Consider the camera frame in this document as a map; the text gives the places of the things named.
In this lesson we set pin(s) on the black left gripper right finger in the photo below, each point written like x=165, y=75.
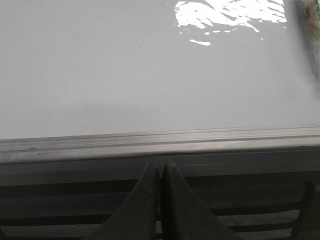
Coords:
x=183, y=215

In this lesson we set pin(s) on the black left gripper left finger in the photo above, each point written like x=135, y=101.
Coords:
x=135, y=219

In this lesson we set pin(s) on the white black whiteboard marker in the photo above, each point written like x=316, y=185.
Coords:
x=311, y=23

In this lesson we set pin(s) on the dark slatted rack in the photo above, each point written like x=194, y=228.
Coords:
x=75, y=211

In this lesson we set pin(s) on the white whiteboard with frame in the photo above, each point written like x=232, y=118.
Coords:
x=106, y=79

